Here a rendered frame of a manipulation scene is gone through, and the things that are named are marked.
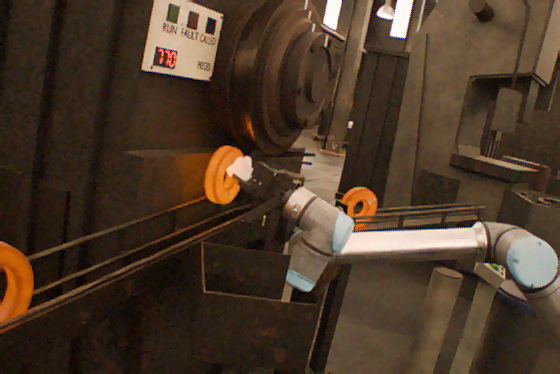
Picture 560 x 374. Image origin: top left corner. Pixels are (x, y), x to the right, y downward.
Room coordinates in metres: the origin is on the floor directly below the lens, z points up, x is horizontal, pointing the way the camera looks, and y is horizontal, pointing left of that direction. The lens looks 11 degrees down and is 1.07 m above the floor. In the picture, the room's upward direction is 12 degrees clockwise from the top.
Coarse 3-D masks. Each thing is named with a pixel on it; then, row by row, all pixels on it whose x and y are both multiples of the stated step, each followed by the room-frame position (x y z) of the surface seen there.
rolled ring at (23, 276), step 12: (0, 252) 0.70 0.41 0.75; (12, 252) 0.72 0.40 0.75; (0, 264) 0.70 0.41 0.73; (12, 264) 0.72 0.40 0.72; (24, 264) 0.74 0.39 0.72; (12, 276) 0.73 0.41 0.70; (24, 276) 0.74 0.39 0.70; (12, 288) 0.74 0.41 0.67; (24, 288) 0.74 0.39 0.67; (12, 300) 0.73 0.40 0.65; (24, 300) 0.74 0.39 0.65; (0, 312) 0.72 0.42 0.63; (12, 312) 0.72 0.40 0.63
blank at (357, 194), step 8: (352, 192) 1.82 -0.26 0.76; (360, 192) 1.83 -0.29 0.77; (368, 192) 1.85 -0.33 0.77; (344, 200) 1.82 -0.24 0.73; (352, 200) 1.82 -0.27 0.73; (360, 200) 1.84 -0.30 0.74; (368, 200) 1.85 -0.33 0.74; (376, 200) 1.87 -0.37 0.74; (352, 208) 1.82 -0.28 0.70; (368, 208) 1.86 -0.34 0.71; (376, 208) 1.88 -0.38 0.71
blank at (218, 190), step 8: (216, 152) 1.29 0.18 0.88; (224, 152) 1.28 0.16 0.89; (232, 152) 1.31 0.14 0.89; (240, 152) 1.35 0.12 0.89; (216, 160) 1.27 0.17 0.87; (224, 160) 1.28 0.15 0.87; (232, 160) 1.31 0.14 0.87; (208, 168) 1.26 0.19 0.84; (216, 168) 1.25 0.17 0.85; (224, 168) 1.28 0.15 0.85; (208, 176) 1.26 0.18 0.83; (216, 176) 1.25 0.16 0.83; (208, 184) 1.26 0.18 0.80; (216, 184) 1.26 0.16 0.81; (224, 184) 1.34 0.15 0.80; (232, 184) 1.34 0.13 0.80; (208, 192) 1.27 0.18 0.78; (216, 192) 1.26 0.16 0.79; (224, 192) 1.30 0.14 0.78; (232, 192) 1.34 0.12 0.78; (216, 200) 1.28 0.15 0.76; (224, 200) 1.31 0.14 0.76
